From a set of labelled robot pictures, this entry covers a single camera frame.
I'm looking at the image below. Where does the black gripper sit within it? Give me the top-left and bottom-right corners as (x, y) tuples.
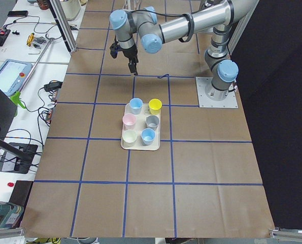
(122, 46), (139, 75)

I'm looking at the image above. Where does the light blue plastic cup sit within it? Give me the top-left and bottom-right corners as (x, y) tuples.
(129, 98), (143, 114)

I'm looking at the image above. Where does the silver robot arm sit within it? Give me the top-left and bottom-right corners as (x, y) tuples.
(110, 1), (256, 101)

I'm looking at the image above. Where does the yellow plastic cup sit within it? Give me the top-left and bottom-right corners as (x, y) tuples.
(149, 99), (162, 115)

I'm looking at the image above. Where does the pink plastic cup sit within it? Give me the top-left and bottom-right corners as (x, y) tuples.
(122, 113), (137, 130)

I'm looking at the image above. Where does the grey plastic cup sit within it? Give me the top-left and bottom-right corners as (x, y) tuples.
(146, 115), (160, 130)

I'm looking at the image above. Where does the pale green plastic cup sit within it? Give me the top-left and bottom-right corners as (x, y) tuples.
(122, 130), (137, 147)

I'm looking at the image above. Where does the cream rectangular tray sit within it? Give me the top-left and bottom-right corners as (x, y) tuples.
(121, 104), (161, 151)

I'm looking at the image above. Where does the black power adapter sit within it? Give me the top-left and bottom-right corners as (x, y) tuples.
(44, 81), (62, 92)

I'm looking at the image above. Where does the yellow screwdriver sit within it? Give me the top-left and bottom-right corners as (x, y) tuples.
(26, 33), (35, 47)

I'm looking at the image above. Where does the blue teach pendant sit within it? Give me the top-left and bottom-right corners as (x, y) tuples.
(0, 59), (32, 97)

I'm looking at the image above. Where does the white reacher grabber tool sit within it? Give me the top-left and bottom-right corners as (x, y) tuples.
(9, 34), (59, 110)

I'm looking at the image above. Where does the black monitor stand base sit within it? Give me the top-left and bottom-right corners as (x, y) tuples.
(0, 142), (38, 174)

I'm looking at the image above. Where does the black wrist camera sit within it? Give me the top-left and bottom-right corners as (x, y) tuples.
(110, 43), (118, 58)

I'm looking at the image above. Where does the white wire cup rack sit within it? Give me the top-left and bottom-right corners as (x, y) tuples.
(122, 0), (142, 11)

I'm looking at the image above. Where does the aluminium frame post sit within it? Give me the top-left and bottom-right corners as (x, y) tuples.
(49, 0), (77, 53)

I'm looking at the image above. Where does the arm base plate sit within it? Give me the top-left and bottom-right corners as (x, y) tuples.
(195, 77), (238, 109)

